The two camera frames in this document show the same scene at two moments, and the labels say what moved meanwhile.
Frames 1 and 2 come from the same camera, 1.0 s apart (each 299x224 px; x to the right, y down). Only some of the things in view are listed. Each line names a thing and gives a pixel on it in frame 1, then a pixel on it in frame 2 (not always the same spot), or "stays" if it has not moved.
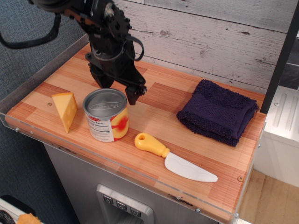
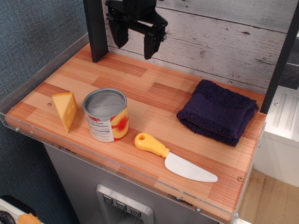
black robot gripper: (115, 62) -> (139, 14)
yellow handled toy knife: (173, 163) stays
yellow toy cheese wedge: (67, 106) stays
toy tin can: (107, 113) stays
